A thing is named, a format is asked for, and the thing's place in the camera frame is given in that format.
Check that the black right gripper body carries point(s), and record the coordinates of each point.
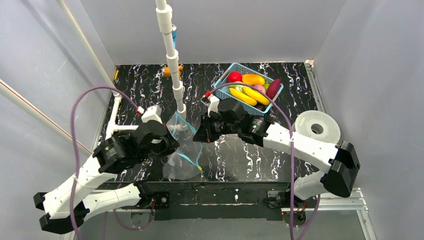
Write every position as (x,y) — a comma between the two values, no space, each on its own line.
(205,131)

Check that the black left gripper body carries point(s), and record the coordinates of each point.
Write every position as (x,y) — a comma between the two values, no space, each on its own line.
(168,144)

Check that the yellow toy banana front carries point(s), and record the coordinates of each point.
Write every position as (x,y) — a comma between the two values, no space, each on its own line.
(242,97)

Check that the yellow toy banana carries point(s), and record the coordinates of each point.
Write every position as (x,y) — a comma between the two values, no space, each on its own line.
(258,96)
(242,97)

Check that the clear zip top bag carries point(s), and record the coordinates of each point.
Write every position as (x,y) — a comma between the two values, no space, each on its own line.
(183,164)

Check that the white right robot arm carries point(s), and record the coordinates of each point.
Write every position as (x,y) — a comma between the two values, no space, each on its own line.
(338,165)

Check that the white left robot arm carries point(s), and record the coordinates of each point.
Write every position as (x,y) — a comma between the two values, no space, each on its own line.
(68,206)

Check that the light blue plastic basket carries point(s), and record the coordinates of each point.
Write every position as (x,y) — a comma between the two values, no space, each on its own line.
(224,93)

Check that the green white toy cabbage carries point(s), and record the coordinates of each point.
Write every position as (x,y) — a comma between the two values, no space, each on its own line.
(239,85)

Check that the red toy apple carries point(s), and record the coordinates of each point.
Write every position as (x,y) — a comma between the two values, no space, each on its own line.
(234,76)

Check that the orange toy mango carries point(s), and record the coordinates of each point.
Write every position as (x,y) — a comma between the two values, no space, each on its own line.
(253,79)

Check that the blue clip on pipe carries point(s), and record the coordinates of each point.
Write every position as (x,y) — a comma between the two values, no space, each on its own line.
(174,36)

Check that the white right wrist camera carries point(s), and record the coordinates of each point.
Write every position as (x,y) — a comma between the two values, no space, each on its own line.
(211,102)

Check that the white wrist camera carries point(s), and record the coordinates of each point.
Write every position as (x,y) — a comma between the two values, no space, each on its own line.
(151,113)
(211,102)

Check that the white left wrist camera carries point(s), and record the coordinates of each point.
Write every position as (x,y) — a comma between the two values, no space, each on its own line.
(151,113)

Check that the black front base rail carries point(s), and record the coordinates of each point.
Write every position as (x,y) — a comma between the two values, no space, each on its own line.
(216,200)

